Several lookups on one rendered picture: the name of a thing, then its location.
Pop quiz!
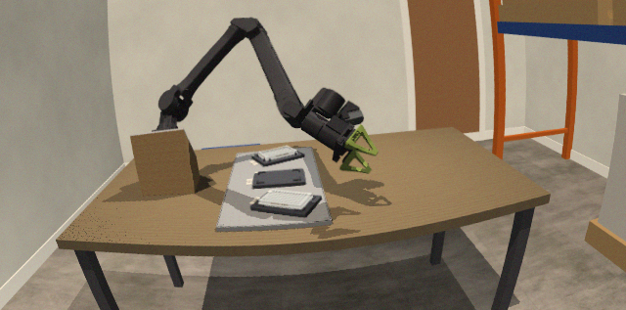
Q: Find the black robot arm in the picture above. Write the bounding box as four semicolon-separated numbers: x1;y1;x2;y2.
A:
152;18;364;140

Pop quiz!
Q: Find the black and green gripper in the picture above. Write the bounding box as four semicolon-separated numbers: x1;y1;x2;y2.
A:
318;121;379;174

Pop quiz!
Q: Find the white well plate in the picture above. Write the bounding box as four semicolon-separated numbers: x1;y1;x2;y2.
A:
258;146;298;161
258;190;313;210

